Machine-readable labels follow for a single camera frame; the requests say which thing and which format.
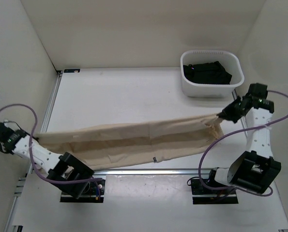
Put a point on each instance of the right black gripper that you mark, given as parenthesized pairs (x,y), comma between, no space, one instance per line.
(227,113)

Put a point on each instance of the beige trousers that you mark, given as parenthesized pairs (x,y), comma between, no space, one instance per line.
(120,145)

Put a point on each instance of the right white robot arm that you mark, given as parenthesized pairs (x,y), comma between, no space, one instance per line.
(255,169)

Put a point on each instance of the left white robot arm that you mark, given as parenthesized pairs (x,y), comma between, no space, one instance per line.
(62,168)

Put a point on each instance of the white plastic basket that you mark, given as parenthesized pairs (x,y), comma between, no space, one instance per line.
(199,56)

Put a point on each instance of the black folded garment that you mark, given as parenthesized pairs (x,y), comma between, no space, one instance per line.
(207,73)

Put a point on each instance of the blue corner label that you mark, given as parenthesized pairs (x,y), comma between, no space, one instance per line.
(71,70)

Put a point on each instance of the aluminium left side rail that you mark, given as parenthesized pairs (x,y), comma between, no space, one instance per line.
(43,119)

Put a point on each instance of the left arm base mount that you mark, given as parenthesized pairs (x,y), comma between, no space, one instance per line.
(93,193)

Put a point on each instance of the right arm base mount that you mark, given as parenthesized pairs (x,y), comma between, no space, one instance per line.
(202,195)

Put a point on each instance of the aluminium front rail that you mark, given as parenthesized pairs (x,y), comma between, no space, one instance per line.
(147,172)

